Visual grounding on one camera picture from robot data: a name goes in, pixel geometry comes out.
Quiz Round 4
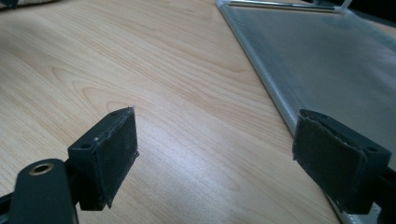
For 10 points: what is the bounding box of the grey fabric metal shelf rack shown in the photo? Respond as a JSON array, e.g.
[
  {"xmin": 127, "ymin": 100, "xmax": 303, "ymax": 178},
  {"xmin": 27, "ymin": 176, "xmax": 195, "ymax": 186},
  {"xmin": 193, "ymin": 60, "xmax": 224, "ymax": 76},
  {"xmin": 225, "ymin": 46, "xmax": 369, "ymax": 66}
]
[{"xmin": 214, "ymin": 0, "xmax": 396, "ymax": 224}]

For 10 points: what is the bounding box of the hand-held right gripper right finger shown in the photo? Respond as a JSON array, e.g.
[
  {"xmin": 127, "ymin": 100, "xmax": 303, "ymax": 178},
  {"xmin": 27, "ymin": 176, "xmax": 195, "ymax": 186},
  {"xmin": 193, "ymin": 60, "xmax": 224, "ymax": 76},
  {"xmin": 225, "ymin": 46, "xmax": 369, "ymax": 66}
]
[{"xmin": 291, "ymin": 108, "xmax": 393, "ymax": 216}]

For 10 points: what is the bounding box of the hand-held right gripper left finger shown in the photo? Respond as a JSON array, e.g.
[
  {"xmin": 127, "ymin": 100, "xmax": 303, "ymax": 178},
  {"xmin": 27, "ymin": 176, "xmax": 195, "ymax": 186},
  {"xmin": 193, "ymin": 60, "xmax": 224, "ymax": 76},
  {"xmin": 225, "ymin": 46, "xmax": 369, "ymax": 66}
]
[{"xmin": 67, "ymin": 106, "xmax": 140, "ymax": 212}]

